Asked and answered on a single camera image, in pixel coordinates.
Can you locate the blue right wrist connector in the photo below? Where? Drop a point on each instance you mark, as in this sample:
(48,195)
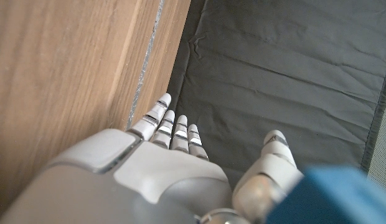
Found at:
(330,199)

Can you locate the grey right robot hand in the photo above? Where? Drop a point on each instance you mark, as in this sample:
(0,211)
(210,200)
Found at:
(155,174)

